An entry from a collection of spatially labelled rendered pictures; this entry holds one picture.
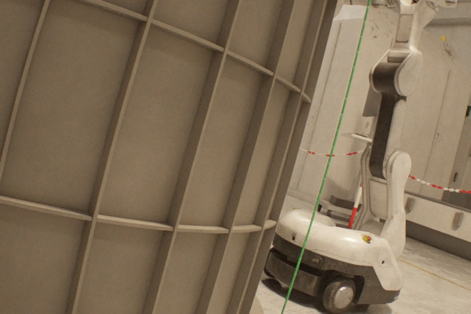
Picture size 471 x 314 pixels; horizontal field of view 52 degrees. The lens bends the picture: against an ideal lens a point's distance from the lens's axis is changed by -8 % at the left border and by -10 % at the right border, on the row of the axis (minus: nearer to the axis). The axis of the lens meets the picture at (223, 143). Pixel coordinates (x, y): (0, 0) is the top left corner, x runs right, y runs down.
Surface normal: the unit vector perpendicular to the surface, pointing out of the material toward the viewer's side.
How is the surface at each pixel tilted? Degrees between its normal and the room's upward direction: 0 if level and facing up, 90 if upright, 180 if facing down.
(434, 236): 90
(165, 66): 90
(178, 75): 90
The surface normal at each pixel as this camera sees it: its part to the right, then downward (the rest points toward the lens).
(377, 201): -0.85, 0.26
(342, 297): 0.52, 0.16
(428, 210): -0.86, -0.23
